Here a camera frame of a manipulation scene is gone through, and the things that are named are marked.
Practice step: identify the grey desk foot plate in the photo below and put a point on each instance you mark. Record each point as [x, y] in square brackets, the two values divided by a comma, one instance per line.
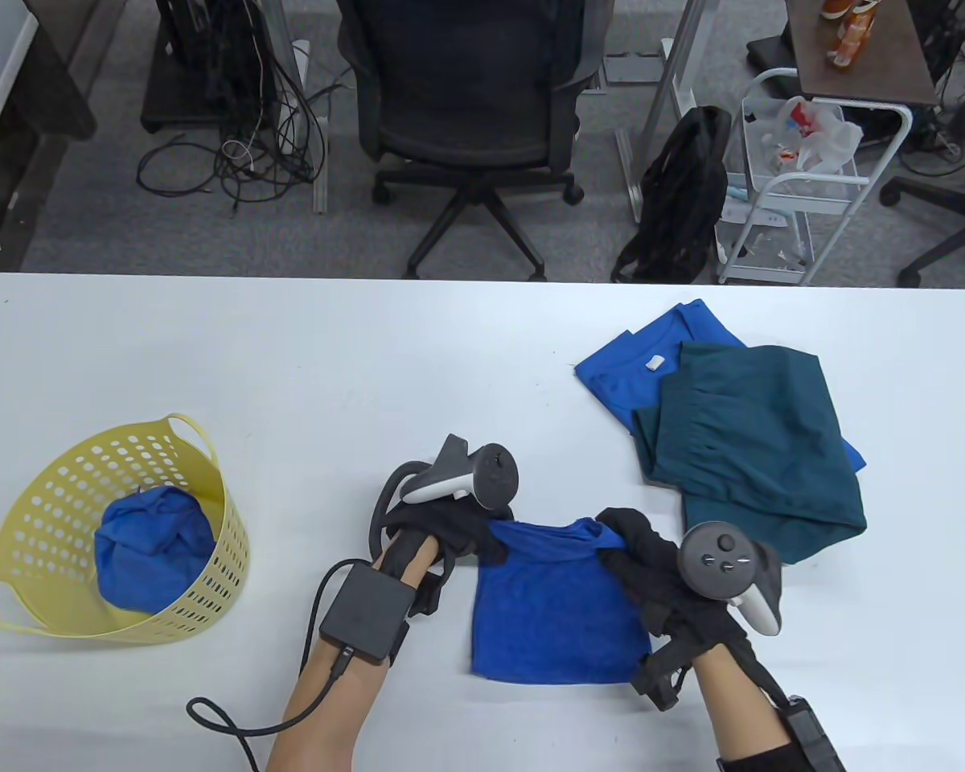
[631, 68]

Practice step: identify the black swivel chair base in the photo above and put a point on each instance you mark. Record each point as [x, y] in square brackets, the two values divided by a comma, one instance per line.
[945, 209]

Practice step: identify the person's left hand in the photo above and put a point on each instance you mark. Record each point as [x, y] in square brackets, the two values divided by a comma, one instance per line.
[458, 527]

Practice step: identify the yellow perforated laundry basket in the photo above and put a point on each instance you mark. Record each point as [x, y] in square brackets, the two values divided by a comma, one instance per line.
[209, 595]

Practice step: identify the blue towel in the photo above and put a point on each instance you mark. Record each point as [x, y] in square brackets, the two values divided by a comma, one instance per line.
[555, 619]
[153, 555]

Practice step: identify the teal shorts clothes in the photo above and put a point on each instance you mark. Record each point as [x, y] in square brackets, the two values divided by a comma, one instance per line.
[756, 434]

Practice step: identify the black box wrist camera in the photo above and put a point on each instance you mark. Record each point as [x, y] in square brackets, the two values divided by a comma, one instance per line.
[366, 611]

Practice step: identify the white metal utility cart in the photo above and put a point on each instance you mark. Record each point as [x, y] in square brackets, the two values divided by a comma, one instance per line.
[812, 201]

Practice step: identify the white plastic bag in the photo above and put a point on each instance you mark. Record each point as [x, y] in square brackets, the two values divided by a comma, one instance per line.
[820, 137]

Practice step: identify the person's left forearm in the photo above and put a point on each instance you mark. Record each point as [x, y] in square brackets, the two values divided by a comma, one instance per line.
[322, 716]

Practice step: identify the grey white handheld controller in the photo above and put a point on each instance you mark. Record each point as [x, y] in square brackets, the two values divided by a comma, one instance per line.
[482, 474]
[720, 563]

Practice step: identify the black computer cabinet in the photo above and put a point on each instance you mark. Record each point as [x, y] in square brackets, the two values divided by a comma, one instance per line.
[201, 72]

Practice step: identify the brown side table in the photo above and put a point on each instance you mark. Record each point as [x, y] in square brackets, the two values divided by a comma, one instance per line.
[884, 56]

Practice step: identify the black glove bracket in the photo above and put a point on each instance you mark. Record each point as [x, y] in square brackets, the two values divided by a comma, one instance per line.
[428, 595]
[663, 675]

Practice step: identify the white desk leg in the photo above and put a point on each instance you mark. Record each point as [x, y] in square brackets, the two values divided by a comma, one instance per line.
[319, 161]

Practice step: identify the black mesh office chair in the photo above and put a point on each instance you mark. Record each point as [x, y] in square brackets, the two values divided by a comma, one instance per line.
[466, 121]

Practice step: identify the person's right forearm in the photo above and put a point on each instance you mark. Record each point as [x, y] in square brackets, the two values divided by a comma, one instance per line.
[740, 708]

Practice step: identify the black backpack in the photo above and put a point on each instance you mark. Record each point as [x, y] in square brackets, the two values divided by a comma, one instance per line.
[683, 201]

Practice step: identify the orange bottle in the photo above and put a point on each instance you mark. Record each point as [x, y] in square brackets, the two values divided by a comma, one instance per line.
[836, 8]
[851, 36]

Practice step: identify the person's right hand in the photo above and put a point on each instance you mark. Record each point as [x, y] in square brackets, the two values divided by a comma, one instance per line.
[651, 579]

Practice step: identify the silver metal desk leg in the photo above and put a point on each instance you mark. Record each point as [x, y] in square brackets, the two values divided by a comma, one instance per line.
[667, 88]

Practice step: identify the dark wooden desk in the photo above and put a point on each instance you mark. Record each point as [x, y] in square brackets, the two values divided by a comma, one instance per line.
[40, 104]

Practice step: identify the blue t-shirt clothes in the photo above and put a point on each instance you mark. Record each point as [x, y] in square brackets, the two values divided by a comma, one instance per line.
[619, 378]

